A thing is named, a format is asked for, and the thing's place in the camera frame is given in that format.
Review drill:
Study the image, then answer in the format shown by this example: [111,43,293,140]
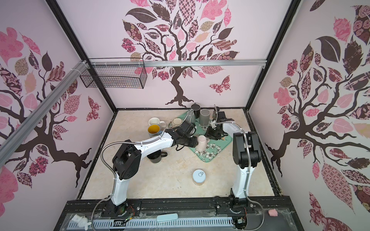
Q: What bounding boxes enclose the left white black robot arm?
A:
[110,121,198,206]

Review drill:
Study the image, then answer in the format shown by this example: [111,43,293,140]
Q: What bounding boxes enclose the green floral tray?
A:
[178,112,233,163]

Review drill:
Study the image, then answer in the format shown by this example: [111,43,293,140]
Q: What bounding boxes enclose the aluminium rail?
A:
[1,60,88,166]
[90,59,267,67]

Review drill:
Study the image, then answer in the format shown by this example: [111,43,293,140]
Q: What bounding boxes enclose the back aluminium rail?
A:
[90,59,267,67]

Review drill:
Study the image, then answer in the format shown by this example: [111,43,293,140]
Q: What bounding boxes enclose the pink sponge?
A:
[268,209,278,217]

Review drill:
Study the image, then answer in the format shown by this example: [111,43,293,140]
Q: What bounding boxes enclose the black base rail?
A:
[55,196,304,231]

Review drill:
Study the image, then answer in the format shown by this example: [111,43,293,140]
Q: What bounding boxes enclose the left aluminium rail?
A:
[1,60,88,166]

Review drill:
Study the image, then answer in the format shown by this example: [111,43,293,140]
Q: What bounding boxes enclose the pink mug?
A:
[196,135,208,152]

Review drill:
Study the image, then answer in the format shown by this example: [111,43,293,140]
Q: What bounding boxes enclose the orange cream scalloped mug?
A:
[169,118,183,128]

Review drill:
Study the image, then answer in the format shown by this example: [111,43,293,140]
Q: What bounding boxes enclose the white power plug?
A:
[71,214,92,231]

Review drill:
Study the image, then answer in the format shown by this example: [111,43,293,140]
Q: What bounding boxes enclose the blue iridescent mug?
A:
[147,124,165,138]

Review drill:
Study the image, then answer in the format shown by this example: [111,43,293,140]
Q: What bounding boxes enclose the black wire basket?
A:
[80,57,148,89]

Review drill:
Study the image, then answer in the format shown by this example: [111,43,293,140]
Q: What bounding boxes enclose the light grey mug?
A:
[185,111,196,124]

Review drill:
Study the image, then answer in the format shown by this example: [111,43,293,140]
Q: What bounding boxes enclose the right metal cable conduit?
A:
[213,104,265,231]

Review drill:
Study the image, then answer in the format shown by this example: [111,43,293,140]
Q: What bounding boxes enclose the white ribbed-bottom mug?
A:
[148,117,167,128]

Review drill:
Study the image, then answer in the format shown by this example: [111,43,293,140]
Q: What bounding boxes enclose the white slotted cable duct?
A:
[66,217,234,231]

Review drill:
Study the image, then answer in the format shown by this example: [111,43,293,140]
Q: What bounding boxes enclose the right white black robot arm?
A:
[206,110,263,209]

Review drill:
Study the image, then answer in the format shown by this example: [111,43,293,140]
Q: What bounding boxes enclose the black white mug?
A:
[147,150,168,164]

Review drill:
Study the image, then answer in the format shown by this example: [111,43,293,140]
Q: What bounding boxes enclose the dark grey mug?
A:
[199,109,210,127]

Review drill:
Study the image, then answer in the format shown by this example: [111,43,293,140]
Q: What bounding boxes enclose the light blue eraser block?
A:
[156,213,178,223]

